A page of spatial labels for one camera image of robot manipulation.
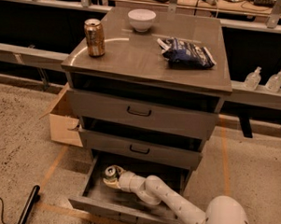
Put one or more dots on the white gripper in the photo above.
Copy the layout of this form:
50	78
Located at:
125	180

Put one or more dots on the green soda can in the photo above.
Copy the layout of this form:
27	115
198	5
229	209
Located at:
111	174

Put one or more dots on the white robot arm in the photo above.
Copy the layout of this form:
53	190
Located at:
152	190

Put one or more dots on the grey open bottom drawer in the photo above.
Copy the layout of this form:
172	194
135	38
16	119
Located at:
98	199

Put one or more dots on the grey middle drawer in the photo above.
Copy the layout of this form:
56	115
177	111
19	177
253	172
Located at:
140	150

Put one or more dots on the grey drawer cabinet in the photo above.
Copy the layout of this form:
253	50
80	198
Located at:
133	67

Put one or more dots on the grey top drawer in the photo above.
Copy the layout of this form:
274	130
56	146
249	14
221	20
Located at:
159	118

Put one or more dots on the orange soda can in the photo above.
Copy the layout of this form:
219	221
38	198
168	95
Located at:
95	37

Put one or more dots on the cardboard box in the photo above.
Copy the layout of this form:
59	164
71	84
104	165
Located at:
63	124

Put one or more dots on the black rod on floor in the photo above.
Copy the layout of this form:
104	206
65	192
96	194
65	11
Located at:
32	199

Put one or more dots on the blue chip bag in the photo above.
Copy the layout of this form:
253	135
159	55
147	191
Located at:
183	54

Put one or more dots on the white bowl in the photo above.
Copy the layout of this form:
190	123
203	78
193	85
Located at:
141	19

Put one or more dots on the clear sanitizer bottle left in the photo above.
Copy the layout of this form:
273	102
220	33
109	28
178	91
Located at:
253	79

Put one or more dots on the clear sanitizer bottle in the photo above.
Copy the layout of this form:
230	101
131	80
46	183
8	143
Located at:
274	82
253	79

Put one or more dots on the clear sanitizer bottle right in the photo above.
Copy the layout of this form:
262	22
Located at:
274	82

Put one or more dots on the wooden background table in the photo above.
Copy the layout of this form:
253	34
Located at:
241	7

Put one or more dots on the metal rail shelf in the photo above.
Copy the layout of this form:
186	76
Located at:
52	61

